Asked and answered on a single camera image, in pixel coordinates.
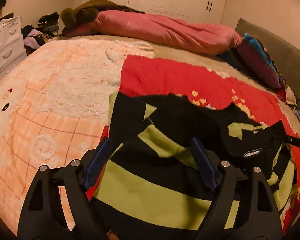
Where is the black and green striped garment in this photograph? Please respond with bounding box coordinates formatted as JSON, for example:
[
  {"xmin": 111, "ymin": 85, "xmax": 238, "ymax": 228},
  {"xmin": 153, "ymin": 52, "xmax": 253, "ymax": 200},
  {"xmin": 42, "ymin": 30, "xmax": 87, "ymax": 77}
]
[{"xmin": 91, "ymin": 92, "xmax": 297, "ymax": 239}]

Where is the pile of clothes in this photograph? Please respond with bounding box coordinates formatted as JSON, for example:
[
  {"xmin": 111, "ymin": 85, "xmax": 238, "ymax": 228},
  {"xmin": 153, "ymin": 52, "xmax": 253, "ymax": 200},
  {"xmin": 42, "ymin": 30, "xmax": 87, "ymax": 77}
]
[{"xmin": 21, "ymin": 11, "xmax": 59, "ymax": 56}]

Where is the peach white fluffy blanket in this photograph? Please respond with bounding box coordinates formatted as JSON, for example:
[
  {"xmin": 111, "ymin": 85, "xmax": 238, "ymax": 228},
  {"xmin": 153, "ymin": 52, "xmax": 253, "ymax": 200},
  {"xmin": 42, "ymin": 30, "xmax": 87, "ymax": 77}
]
[{"xmin": 0, "ymin": 38, "xmax": 154, "ymax": 232}]

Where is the grey headboard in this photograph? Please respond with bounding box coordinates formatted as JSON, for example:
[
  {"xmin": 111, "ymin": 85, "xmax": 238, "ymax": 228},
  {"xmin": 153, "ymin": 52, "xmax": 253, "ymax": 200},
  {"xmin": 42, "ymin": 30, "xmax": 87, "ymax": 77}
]
[{"xmin": 235, "ymin": 18, "xmax": 300, "ymax": 111}]

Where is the striped colourful pillow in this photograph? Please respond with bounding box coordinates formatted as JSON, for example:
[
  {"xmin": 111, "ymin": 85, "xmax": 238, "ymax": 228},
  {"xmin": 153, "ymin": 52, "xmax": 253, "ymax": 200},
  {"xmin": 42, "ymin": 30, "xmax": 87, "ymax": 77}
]
[{"xmin": 236, "ymin": 33, "xmax": 285, "ymax": 89}]

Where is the red floral blanket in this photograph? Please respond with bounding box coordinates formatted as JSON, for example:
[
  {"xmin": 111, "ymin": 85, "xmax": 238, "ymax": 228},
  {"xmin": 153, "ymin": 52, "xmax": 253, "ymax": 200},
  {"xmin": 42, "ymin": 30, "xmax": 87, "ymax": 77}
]
[{"xmin": 86, "ymin": 54, "xmax": 300, "ymax": 235}]

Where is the white drawer chest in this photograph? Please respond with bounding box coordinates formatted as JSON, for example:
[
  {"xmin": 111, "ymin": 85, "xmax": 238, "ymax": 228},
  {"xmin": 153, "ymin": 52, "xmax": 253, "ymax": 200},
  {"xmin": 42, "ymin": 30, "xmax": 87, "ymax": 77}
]
[{"xmin": 0, "ymin": 16, "xmax": 27, "ymax": 81}]

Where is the pink quilt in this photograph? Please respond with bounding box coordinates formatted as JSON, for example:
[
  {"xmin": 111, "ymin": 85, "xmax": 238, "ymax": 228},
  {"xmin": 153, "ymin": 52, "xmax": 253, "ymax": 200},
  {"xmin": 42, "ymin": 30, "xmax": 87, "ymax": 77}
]
[{"xmin": 95, "ymin": 10, "xmax": 243, "ymax": 56}]

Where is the brown fur-trimmed coat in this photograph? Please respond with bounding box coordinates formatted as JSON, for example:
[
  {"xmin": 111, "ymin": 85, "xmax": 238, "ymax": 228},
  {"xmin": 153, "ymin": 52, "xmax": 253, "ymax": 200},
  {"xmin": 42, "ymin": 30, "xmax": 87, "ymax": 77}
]
[{"xmin": 60, "ymin": 0, "xmax": 145, "ymax": 36}]

